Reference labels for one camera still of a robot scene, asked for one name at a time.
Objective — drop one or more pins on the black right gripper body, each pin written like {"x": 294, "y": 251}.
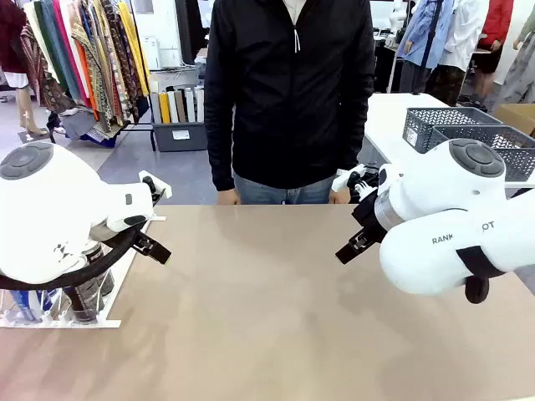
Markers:
{"x": 367, "y": 215}

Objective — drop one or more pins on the grey basket with white label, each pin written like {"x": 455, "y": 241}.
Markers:
{"x": 434, "y": 119}

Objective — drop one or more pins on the grey plastic woven basket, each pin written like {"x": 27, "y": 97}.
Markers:
{"x": 522, "y": 158}

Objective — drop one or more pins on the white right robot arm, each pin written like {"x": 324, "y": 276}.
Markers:
{"x": 439, "y": 188}

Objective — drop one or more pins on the person's right forearm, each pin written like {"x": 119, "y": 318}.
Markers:
{"x": 220, "y": 154}

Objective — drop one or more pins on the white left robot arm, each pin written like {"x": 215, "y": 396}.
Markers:
{"x": 42, "y": 209}

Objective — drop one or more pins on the person's left forearm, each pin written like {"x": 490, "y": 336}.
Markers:
{"x": 359, "y": 133}

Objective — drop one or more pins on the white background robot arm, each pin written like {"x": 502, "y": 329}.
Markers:
{"x": 397, "y": 16}

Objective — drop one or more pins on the white can dispenser rack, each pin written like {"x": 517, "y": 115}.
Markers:
{"x": 83, "y": 324}

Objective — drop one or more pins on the person's left hand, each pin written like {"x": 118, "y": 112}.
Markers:
{"x": 337, "y": 198}

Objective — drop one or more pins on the person's right hand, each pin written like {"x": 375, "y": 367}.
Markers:
{"x": 227, "y": 197}

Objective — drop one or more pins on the white side table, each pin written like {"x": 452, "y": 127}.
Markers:
{"x": 384, "y": 125}

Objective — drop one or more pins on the grey storage bin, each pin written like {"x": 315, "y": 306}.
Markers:
{"x": 179, "y": 135}

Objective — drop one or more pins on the black metal clothes rack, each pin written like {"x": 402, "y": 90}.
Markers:
{"x": 142, "y": 130}

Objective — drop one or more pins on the person in black jacket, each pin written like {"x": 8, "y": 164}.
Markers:
{"x": 288, "y": 104}

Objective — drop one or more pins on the grey fabric roll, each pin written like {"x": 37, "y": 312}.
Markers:
{"x": 155, "y": 108}

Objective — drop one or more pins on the yellow fabric roll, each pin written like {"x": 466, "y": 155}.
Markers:
{"x": 164, "y": 108}

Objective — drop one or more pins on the white fabric roll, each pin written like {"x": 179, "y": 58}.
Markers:
{"x": 200, "y": 104}
{"x": 173, "y": 108}
{"x": 190, "y": 104}

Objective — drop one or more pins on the pile of folded cloths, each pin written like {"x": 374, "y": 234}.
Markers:
{"x": 83, "y": 125}

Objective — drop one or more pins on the brown fabric roll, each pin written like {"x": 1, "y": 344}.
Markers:
{"x": 180, "y": 106}

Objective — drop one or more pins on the olive patterned hanging fabric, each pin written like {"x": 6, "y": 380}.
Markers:
{"x": 99, "y": 83}

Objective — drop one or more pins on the brown cardboard box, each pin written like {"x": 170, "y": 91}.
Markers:
{"x": 516, "y": 117}

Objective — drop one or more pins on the mannequin in blue shirt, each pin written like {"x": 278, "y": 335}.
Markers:
{"x": 411, "y": 42}

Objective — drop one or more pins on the black stand pole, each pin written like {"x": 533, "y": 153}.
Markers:
{"x": 429, "y": 42}

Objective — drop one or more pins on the orange hanging fabric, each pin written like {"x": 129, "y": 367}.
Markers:
{"x": 85, "y": 79}

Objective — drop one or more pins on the dark brown patterned hanging fabric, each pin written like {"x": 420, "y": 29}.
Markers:
{"x": 121, "y": 62}

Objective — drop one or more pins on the brown paisley garment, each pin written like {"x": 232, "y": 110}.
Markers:
{"x": 46, "y": 87}

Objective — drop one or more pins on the white box appliance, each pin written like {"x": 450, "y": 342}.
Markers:
{"x": 149, "y": 52}

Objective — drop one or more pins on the mannequin in white shirt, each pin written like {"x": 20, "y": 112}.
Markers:
{"x": 460, "y": 37}

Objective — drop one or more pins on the yellow hanging fabric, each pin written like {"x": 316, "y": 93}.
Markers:
{"x": 134, "y": 42}

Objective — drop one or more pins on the green hanging fabric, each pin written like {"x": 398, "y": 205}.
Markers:
{"x": 54, "y": 46}

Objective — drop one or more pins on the pink hanging fabric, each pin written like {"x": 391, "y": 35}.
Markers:
{"x": 67, "y": 37}

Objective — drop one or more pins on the bystander in red jacket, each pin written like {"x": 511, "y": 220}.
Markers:
{"x": 497, "y": 21}

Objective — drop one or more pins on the mannequin in maroon top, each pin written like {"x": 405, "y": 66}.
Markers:
{"x": 10, "y": 42}

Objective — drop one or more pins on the cream hanging fabric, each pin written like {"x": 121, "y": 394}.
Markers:
{"x": 33, "y": 25}

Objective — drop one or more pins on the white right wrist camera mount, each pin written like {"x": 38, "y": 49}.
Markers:
{"x": 349, "y": 177}

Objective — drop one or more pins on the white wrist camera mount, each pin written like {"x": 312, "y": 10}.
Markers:
{"x": 161, "y": 190}
{"x": 349, "y": 177}

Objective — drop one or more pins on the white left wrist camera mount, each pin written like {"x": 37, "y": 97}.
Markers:
{"x": 161, "y": 190}

